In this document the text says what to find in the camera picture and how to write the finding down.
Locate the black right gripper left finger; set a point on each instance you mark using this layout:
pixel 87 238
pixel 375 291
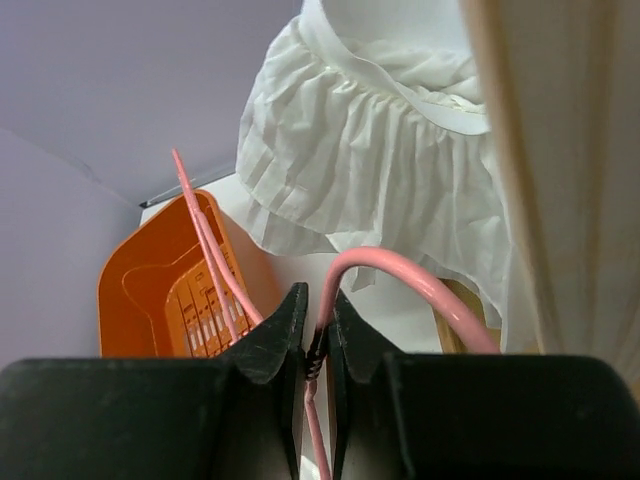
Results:
pixel 236 416

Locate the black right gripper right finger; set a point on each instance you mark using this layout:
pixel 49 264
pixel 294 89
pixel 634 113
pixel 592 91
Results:
pixel 461 416

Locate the wooden clothes rack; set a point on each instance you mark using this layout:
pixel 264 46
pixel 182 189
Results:
pixel 561 84

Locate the pink wire hanger front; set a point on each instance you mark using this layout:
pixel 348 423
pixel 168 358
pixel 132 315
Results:
pixel 457 315

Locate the orange plastic basket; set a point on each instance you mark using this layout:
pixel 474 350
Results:
pixel 155 295

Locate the white ruffled skirt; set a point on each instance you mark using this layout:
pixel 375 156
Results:
pixel 366 126

